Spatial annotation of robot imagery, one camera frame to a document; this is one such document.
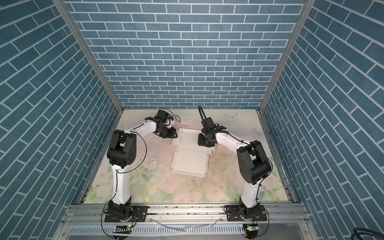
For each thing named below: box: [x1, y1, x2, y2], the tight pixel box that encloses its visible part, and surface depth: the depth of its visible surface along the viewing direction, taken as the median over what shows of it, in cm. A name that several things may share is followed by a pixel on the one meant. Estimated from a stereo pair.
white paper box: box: [171, 127, 216, 178], surface depth 96 cm
